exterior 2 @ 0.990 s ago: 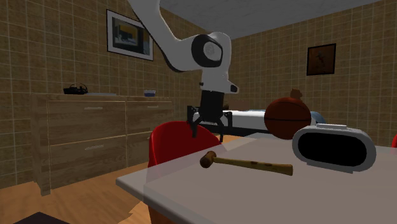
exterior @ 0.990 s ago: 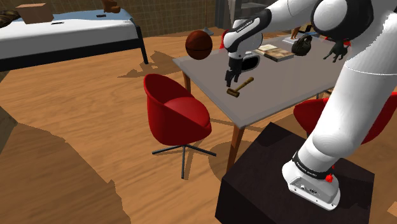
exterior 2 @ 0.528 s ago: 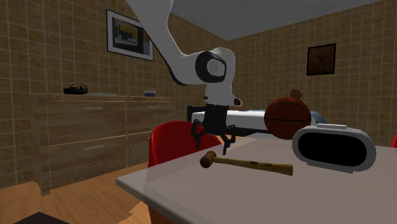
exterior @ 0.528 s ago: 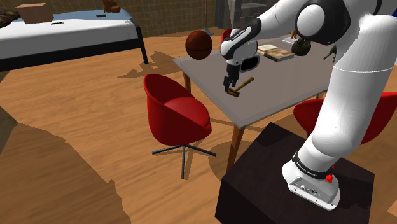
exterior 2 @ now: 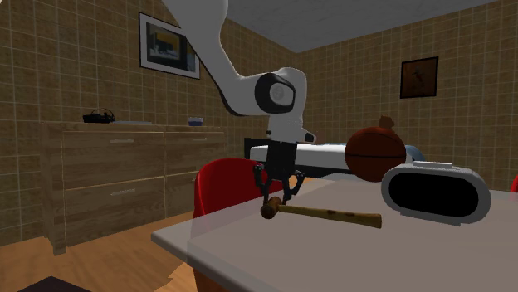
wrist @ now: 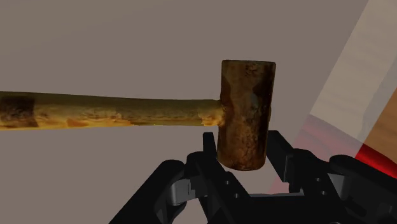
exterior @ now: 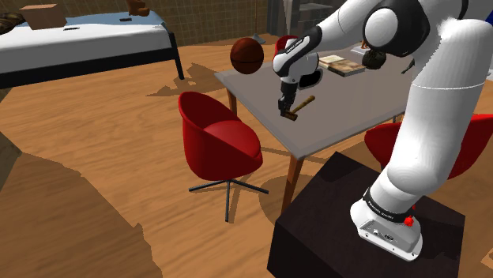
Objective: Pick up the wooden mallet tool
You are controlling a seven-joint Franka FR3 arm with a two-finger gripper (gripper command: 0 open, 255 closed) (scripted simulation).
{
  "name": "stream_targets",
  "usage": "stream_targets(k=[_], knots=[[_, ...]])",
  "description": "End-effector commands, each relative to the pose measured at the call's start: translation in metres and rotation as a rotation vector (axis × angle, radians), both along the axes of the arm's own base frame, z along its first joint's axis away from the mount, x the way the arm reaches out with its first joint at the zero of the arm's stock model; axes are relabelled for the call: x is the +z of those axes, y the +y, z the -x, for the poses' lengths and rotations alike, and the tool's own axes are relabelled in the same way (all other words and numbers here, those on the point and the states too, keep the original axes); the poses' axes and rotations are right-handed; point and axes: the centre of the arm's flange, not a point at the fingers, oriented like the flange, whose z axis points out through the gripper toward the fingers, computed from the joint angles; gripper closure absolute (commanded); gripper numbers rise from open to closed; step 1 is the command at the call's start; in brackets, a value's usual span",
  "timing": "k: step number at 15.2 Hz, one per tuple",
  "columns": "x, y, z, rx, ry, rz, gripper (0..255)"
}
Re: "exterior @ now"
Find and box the red swivel chair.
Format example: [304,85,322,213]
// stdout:
[363,113,493,181]
[273,35,299,59]
[178,91,270,224]

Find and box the pale book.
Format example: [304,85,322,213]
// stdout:
[318,54,346,70]

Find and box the brown basketball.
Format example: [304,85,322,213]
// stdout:
[229,36,265,75]

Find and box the grey table with wooden legs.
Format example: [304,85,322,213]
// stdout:
[213,41,424,215]

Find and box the brown book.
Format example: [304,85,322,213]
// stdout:
[327,59,367,78]

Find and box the dark round object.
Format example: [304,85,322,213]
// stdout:
[361,48,388,71]

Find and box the dark robot stand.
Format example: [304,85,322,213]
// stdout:
[266,151,467,278]

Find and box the bed with white mattress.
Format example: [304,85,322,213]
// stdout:
[0,2,186,90]

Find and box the wooden handled hammer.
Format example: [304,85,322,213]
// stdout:
[282,95,316,122]

